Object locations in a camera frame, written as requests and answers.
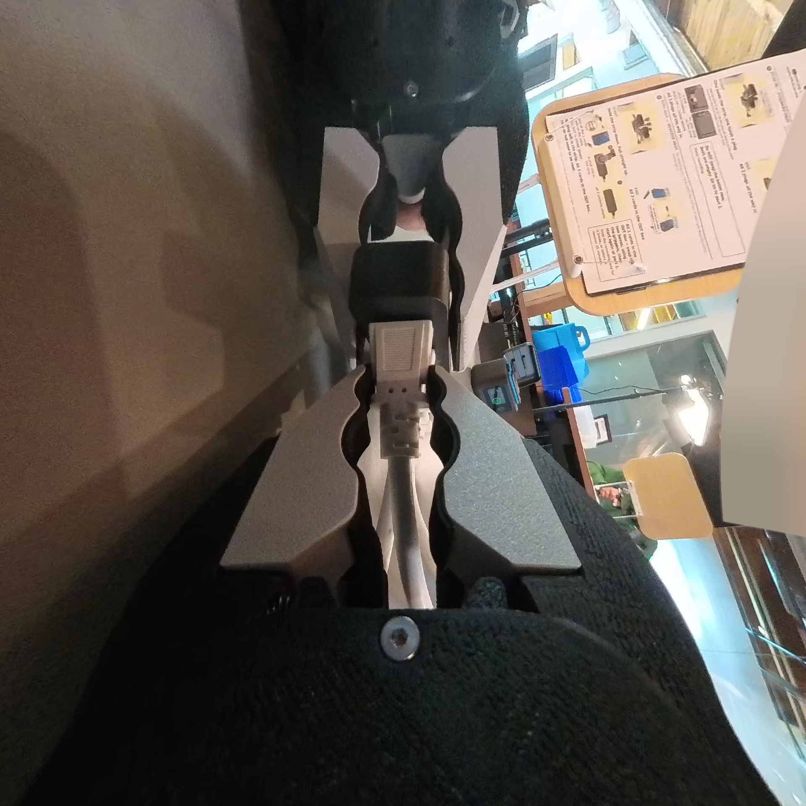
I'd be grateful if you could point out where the light blue plastic case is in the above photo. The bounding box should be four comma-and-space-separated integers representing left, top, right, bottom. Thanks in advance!
532, 323, 593, 385

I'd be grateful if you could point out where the white instruction sheet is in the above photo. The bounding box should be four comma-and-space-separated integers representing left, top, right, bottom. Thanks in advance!
543, 47, 806, 298

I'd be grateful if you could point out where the dark blue bin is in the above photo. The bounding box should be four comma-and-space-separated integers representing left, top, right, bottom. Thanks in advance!
540, 346, 588, 405

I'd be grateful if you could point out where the bare plywood board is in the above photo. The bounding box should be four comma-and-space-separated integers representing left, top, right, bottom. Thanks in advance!
622, 452, 715, 541

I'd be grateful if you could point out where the black power strip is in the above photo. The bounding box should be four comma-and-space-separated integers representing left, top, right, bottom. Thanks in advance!
348, 241, 455, 328

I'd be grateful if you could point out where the white board stand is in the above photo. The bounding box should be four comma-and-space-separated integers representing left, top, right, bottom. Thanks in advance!
488, 170, 564, 300

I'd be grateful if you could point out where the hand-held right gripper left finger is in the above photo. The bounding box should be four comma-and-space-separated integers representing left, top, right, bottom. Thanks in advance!
219, 365, 386, 593

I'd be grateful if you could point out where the white power cable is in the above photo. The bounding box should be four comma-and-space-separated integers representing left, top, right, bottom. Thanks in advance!
387, 455, 437, 608
374, 469, 404, 605

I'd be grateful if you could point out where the studio light on stand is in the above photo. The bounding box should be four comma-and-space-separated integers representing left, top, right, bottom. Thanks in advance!
532, 373, 709, 449

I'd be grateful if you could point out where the brown-edged desk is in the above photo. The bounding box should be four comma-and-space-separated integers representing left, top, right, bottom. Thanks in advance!
500, 217, 598, 498

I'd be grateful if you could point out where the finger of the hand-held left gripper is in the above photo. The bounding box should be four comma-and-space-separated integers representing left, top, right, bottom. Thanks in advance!
311, 125, 386, 372
434, 126, 510, 372

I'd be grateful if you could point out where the glass partition window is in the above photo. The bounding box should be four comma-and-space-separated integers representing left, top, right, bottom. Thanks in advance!
582, 330, 806, 744

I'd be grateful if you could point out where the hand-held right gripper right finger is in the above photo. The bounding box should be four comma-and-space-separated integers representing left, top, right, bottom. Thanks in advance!
427, 366, 583, 593

